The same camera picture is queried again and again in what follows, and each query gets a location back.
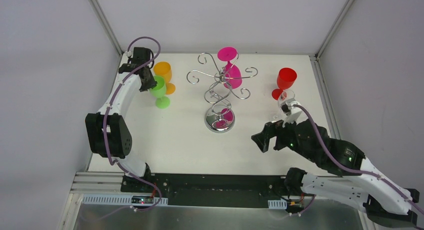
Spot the orange wine glass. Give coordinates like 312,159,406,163
153,61,176,95

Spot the green wine glass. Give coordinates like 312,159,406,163
149,75,171,109

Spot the clear wine glass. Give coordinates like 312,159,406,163
270,89,295,122

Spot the chrome wine glass rack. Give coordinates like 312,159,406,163
186,52,259,133

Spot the red wine glass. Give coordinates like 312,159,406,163
271,67,298,100

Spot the pink wine glass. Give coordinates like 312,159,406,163
217,46,242,89

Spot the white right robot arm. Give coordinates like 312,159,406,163
251,120,420,228

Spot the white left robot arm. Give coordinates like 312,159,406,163
85,47,157,193

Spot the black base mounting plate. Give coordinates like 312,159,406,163
144,173,301,208

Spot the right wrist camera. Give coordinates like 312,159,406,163
279,98,302,125

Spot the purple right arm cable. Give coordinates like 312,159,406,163
268,104,424,219

